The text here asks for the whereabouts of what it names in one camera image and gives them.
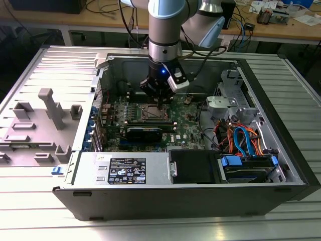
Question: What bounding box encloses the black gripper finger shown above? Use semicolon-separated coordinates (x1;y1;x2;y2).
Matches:
160;92;177;110
139;78;162;110

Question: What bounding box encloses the metal socket cover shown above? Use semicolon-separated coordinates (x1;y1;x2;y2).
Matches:
140;103;172;122

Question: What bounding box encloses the silver CPU chip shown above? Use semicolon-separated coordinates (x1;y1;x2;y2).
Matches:
146;106;164;118

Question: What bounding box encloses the black RAM slot row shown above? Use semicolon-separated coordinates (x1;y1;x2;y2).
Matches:
126;91;143;103
125;119;178;133

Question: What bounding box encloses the CPU socket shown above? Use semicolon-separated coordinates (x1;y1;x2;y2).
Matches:
138;101;174;124

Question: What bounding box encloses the green motherboard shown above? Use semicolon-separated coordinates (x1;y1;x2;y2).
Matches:
101;93;215;153

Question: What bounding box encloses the black graphics card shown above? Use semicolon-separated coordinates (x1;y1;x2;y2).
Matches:
124;125;164;144

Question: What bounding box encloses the grey case latch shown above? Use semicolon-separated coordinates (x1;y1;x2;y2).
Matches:
94;52;113;70

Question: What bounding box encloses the grey power supply unit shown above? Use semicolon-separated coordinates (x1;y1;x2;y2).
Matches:
65;151;172;186

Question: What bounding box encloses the black PC case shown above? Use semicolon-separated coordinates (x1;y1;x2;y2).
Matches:
52;45;321;222

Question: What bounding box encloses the hard disk in blue carrier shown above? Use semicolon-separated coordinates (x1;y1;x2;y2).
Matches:
217;153;280;184

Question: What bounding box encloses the wooden desk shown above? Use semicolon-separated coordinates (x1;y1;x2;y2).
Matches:
0;0;321;42

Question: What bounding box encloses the grey parts rack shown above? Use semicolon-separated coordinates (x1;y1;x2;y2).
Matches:
0;87;84;168

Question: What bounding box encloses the copper finned heatsink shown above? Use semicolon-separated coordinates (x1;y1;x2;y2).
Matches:
256;7;272;25

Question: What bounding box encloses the white printed cardboard box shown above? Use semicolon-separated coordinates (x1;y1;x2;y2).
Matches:
249;0;278;13

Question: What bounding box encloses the black box on desk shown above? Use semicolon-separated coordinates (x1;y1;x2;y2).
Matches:
10;0;84;15

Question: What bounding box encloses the grey electronic device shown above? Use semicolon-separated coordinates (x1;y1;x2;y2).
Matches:
271;7;294;25

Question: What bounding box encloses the white paper sheet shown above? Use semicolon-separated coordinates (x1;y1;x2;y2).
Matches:
292;14;321;27

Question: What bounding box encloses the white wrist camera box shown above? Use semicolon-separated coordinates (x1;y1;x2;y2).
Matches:
167;65;190;90

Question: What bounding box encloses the black wire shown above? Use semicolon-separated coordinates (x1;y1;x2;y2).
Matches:
187;85;211;99
197;99;221;153

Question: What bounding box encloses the black camera cable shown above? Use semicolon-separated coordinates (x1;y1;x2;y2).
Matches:
187;45;228;82

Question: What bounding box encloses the silver disk bay bracket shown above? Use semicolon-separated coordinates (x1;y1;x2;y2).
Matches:
205;96;239;115

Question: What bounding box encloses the orange wire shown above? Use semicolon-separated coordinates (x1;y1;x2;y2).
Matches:
247;128;265;156
218;122;235;153

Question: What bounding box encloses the blue wire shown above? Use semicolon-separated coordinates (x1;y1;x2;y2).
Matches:
232;126;254;158

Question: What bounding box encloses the blue cable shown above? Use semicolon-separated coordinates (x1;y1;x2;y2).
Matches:
238;20;248;50

